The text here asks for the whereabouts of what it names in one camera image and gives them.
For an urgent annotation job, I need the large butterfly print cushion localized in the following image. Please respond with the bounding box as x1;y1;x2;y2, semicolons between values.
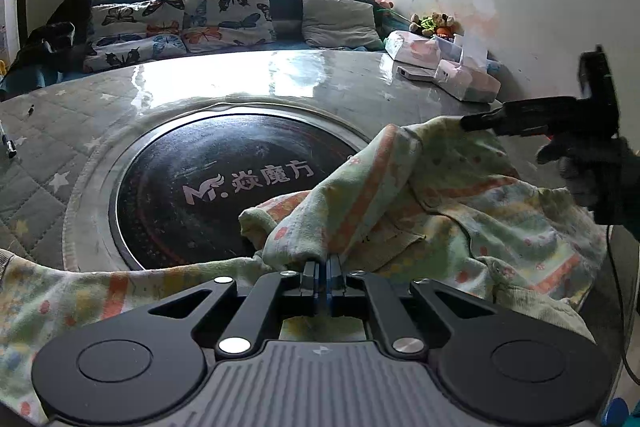
181;0;277;54

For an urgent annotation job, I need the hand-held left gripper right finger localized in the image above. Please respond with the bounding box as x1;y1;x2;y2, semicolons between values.
326;255;546;357

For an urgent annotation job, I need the black pen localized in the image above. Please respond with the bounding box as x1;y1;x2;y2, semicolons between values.
0;121;19;160

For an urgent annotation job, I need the pink white tissue pack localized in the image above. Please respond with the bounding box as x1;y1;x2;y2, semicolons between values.
384;30;444;70
433;59;502;103

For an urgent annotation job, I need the brown plush bear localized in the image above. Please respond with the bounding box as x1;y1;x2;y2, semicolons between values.
432;12;457;39

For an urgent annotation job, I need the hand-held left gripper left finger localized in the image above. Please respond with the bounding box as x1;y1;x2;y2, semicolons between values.
100;261;321;358

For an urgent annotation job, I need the person's right hand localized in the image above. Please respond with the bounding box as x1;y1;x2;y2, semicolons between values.
537;134;640;228

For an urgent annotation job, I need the blue plastic object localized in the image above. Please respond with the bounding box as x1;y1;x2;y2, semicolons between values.
602;397;630;427

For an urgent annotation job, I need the dark clothing pile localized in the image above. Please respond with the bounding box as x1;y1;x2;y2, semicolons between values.
9;0;97;78

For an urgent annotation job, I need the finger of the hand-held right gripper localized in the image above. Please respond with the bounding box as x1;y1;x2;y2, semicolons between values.
460;104;508;136

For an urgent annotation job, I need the pastel patterned baby garment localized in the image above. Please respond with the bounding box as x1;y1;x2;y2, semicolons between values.
0;114;608;425

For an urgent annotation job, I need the black round cooktop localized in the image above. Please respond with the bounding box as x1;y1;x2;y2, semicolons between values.
107;109;376;272

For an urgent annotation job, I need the black cable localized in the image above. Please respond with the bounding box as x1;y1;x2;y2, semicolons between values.
605;223;640;385

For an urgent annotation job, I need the teal sofa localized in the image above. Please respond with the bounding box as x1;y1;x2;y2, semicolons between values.
0;0;401;100

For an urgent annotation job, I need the grey cushion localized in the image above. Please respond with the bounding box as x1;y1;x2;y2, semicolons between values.
301;0;384;52

